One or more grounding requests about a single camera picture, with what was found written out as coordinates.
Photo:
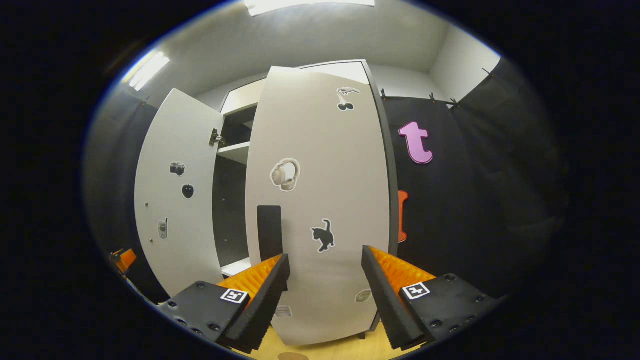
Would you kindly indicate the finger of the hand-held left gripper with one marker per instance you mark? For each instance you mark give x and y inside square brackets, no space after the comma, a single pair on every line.
[126,259]

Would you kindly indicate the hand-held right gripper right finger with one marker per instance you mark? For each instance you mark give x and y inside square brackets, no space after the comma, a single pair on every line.
[387,310]

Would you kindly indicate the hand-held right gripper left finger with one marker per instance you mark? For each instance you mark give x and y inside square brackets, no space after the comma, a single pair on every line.
[265,310]

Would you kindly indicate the white cabinet lower shelf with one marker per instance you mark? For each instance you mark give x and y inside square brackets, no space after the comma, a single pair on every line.
[235,268]

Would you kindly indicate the white cabinet shelf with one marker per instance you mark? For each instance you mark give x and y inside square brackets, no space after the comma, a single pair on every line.
[235,268]
[235,152]

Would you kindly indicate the round brown coaster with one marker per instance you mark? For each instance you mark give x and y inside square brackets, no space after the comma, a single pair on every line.
[292,356]

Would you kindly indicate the white cabinet left door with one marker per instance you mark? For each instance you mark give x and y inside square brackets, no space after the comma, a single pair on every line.
[190,250]

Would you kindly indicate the white cabinet door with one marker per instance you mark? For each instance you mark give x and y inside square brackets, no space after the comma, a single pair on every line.
[190,250]
[325,190]

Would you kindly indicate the white cabinet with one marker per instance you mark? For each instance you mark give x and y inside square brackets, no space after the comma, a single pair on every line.
[231,210]

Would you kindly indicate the white cabinet right door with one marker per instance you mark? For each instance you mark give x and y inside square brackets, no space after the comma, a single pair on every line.
[325,190]

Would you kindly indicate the white cabinet upper shelf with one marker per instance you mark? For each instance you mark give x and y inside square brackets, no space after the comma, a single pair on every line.
[235,152]

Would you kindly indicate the small ceiling light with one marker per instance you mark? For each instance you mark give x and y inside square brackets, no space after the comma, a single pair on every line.
[148,71]

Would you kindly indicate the long ceiling light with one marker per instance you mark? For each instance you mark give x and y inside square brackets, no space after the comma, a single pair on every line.
[300,5]

